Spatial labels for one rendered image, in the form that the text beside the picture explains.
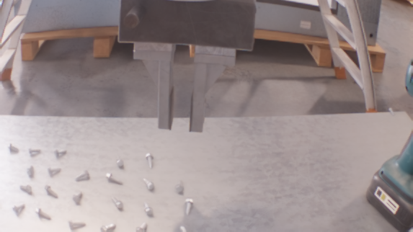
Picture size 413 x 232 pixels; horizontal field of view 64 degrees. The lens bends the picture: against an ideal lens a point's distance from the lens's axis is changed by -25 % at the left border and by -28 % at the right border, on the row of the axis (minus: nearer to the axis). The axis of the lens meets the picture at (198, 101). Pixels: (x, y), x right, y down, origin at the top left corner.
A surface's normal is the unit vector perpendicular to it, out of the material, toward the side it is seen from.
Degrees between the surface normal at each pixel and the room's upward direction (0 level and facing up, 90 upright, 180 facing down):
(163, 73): 90
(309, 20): 90
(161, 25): 90
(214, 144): 0
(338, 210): 0
